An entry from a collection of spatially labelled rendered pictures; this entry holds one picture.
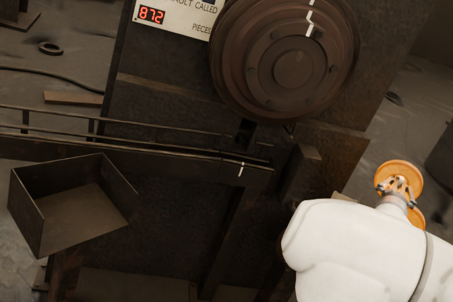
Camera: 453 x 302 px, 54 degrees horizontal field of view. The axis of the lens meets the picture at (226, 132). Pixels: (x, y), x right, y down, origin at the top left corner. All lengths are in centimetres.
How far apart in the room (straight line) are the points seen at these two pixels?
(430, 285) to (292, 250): 19
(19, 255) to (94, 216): 75
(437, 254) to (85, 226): 90
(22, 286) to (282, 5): 139
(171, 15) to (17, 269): 116
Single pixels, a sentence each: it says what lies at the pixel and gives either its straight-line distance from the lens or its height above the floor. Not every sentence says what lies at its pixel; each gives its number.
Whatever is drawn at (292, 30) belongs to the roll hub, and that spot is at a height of 122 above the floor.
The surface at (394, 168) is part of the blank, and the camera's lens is 157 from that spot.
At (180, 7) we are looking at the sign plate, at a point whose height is 114.
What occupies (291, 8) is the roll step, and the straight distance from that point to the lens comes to 129.
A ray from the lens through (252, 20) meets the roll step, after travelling 129.
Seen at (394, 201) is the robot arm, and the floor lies 89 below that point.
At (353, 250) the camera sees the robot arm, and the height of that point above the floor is 112.
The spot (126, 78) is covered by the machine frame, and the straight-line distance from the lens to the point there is 149.
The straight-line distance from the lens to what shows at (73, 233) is 128.
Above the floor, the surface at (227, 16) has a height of 119.
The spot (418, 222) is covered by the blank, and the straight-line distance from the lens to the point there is 165.
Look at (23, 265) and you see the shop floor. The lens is 199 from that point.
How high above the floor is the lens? 149
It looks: 27 degrees down
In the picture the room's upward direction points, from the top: 20 degrees clockwise
